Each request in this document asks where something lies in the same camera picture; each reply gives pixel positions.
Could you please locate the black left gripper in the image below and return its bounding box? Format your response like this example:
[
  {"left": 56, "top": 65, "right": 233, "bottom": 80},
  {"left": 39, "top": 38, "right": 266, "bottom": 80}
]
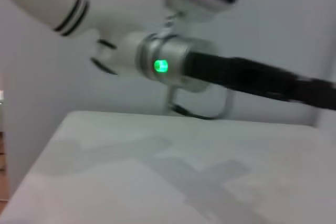
[{"left": 183, "top": 50, "right": 336, "bottom": 111}]

